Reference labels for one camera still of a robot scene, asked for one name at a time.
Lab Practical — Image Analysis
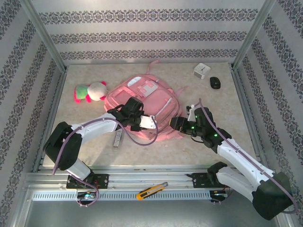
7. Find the white square alarm clock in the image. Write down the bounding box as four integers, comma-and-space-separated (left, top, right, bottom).
193, 62, 211, 80

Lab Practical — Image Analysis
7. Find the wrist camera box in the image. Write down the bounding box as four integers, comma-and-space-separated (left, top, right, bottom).
186, 104, 197, 120
139, 114, 158, 130

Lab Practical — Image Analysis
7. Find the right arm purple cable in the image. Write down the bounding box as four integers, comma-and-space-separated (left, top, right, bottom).
198, 98, 298, 215

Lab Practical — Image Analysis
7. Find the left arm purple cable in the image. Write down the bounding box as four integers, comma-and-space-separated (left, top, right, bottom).
52, 117, 159, 208

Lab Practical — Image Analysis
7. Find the yellow utility knife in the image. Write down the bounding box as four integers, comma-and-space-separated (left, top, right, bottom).
136, 181, 169, 201

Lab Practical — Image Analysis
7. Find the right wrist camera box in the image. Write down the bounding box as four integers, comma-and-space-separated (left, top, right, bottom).
186, 104, 197, 120

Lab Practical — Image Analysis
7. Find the small grey rectangular box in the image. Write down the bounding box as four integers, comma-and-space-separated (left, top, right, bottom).
113, 131, 124, 149

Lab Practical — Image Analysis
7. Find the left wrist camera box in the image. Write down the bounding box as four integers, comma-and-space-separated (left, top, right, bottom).
139, 114, 158, 130

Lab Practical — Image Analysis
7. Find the aluminium side rail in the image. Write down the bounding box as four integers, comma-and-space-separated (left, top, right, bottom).
231, 66, 270, 171
32, 67, 68, 173

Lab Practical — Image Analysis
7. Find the small electronics board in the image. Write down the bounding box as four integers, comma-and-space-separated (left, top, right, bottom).
77, 192, 97, 200
210, 190, 229, 201

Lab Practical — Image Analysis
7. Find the white green pink plush toy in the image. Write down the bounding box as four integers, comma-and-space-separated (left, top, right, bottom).
74, 81, 107, 105

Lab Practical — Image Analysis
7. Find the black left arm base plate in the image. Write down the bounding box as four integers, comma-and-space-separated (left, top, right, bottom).
66, 174, 110, 190

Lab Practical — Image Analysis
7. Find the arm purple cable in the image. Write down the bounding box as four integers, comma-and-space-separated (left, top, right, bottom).
52, 117, 159, 208
198, 98, 298, 215

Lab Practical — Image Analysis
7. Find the pink backpack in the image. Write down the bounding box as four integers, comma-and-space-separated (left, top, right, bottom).
104, 60, 190, 142

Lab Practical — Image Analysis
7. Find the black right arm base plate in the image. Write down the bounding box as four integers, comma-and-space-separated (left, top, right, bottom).
191, 172, 236, 189

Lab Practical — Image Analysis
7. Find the black computer mouse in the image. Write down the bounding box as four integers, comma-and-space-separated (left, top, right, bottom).
209, 76, 222, 90

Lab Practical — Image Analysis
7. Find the slotted grey cable duct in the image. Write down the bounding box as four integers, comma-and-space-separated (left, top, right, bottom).
32, 190, 211, 201

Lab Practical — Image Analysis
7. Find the aluminium mounting rail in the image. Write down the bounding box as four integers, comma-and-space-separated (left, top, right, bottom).
23, 165, 280, 191

